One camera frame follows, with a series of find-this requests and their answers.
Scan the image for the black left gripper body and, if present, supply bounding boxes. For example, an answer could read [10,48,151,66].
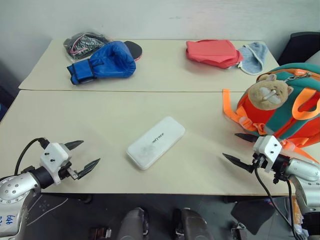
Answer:
[58,161,79,180]

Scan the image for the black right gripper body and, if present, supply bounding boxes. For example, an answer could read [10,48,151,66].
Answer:
[250,151,266,172]

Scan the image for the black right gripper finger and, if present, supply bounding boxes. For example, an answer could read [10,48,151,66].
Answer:
[234,132,259,144]
[222,152,254,174]

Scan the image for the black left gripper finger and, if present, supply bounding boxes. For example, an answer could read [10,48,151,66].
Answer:
[63,140,85,151]
[77,157,101,181]

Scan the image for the orange and teal backpack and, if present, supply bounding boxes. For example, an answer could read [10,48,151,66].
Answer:
[222,62,320,164]

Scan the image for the white rectangular case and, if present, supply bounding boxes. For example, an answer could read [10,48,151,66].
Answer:
[125,115,186,171]

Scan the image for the brown plush hamster charm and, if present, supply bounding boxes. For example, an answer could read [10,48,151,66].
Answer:
[247,73,295,111]

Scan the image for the dark grey rounded shape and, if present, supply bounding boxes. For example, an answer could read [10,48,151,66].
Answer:
[116,207,151,240]
[174,207,214,240]

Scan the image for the light blue cloth mitt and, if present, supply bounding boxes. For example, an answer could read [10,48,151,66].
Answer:
[238,41,269,76]

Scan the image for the blue boxing glove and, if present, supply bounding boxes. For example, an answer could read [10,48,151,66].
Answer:
[66,40,137,86]

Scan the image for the folded red cloth bag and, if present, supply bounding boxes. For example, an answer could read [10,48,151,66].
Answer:
[185,39,245,70]

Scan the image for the clear bag of black items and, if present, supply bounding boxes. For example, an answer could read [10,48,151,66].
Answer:
[62,31,111,63]

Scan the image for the black chair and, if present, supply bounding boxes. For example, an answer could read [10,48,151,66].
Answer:
[277,31,320,67]

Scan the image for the black red table tennis paddle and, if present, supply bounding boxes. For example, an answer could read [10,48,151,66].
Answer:
[123,40,144,62]

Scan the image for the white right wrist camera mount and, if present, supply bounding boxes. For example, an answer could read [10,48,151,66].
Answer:
[252,135,284,174]

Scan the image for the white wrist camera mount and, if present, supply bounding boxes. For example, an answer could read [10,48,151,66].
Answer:
[252,135,284,174]
[39,142,73,185]

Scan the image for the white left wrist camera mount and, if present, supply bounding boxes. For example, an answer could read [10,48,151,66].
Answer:
[39,142,73,185]

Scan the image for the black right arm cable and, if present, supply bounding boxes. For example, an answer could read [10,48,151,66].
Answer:
[254,166,302,237]

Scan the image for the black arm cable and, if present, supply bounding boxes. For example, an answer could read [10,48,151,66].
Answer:
[254,166,302,237]
[14,137,49,176]

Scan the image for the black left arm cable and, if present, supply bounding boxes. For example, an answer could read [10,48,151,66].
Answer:
[14,137,49,176]

